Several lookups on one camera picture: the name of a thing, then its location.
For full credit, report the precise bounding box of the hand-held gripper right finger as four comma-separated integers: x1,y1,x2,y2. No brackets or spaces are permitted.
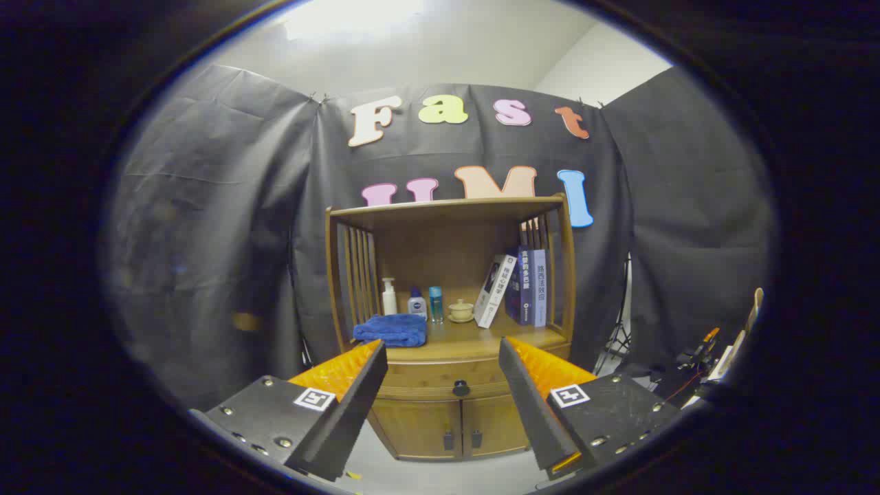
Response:
498,337,685,481

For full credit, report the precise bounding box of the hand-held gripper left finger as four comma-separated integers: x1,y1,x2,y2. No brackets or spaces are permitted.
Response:
189,339,389,482

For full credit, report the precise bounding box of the wooden countertop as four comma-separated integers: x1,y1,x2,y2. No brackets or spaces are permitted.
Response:
344,316,568,362

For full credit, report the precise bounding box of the wooden cabinet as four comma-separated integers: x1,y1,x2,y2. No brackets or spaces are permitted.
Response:
324,195,578,461

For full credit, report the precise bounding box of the blue towel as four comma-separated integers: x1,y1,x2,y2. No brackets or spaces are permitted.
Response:
353,314,428,348

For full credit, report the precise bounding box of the black tripod stand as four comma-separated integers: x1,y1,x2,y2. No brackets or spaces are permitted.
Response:
595,254,633,375

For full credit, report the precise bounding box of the pale blue book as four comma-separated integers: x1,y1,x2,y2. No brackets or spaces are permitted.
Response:
531,249,548,328

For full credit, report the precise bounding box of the dark blue book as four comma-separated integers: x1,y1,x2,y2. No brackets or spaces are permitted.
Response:
505,245,536,326

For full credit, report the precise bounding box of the white book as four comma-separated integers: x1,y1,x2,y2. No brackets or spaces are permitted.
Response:
474,254,518,329

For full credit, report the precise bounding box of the orange and black clamp tool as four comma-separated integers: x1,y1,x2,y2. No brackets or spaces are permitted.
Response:
677,328,721,372

